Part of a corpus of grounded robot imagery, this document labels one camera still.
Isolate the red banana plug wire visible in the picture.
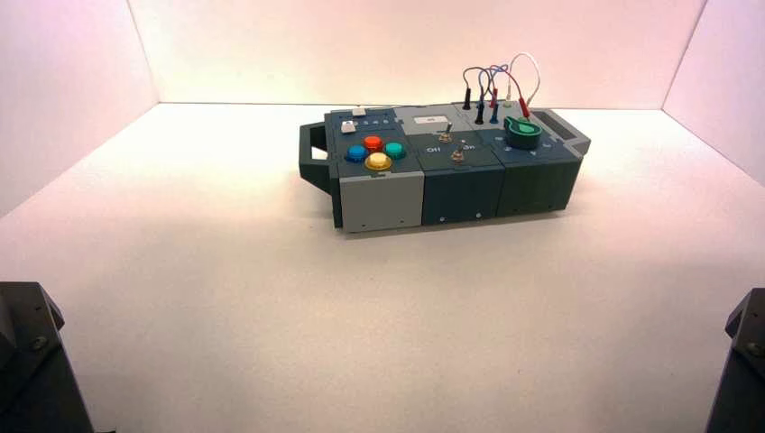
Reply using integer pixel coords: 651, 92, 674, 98
488, 67, 532, 119

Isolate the grey and teal control box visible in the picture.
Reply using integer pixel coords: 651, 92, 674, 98
299, 101, 593, 235

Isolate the green rotary knob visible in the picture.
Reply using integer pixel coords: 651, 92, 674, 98
502, 116, 544, 151

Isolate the blue banana plug wire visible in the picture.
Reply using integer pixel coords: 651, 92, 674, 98
484, 63, 510, 125

